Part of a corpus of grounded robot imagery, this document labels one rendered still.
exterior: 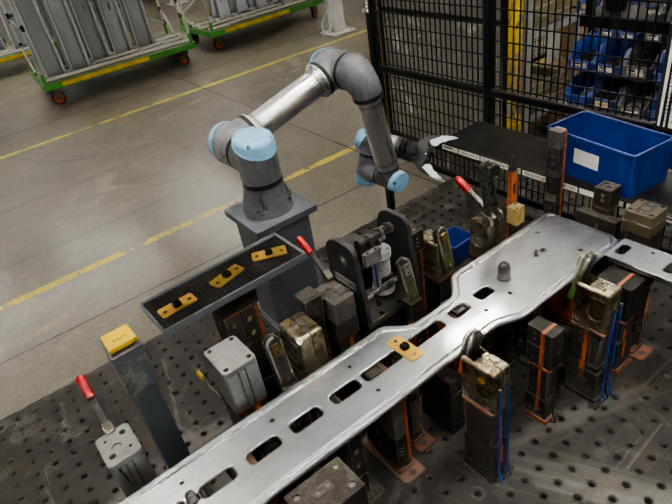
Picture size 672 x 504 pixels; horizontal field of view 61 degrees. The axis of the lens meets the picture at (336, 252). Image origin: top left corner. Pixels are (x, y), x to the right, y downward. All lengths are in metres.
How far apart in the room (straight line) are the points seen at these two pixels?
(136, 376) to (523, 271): 0.94
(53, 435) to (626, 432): 1.51
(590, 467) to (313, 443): 0.66
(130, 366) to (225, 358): 0.21
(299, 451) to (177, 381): 0.75
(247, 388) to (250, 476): 0.18
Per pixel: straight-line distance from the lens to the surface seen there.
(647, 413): 1.63
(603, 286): 1.42
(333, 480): 1.07
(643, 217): 1.65
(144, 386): 1.35
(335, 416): 1.19
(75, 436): 1.84
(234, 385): 1.21
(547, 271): 1.52
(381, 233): 1.35
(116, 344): 1.28
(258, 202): 1.64
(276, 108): 1.78
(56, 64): 7.90
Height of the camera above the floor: 1.91
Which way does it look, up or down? 34 degrees down
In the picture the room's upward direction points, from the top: 10 degrees counter-clockwise
